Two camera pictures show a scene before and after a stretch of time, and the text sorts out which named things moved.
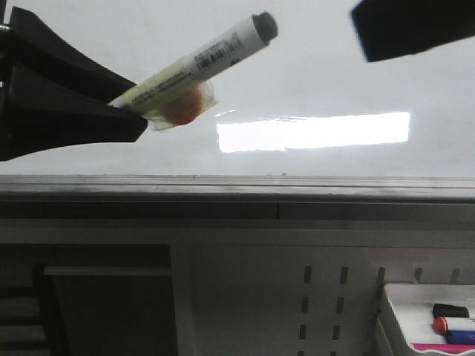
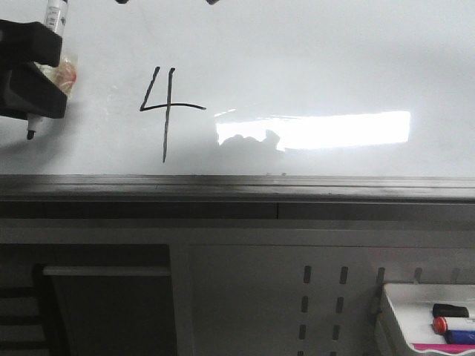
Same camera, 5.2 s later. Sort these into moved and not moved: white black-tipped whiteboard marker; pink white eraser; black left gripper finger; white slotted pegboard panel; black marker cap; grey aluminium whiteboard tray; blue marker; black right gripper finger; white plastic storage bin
Moved: black left gripper finger; white black-tipped whiteboard marker; black right gripper finger
Not moved: blue marker; pink white eraser; white slotted pegboard panel; black marker cap; white plastic storage bin; grey aluminium whiteboard tray
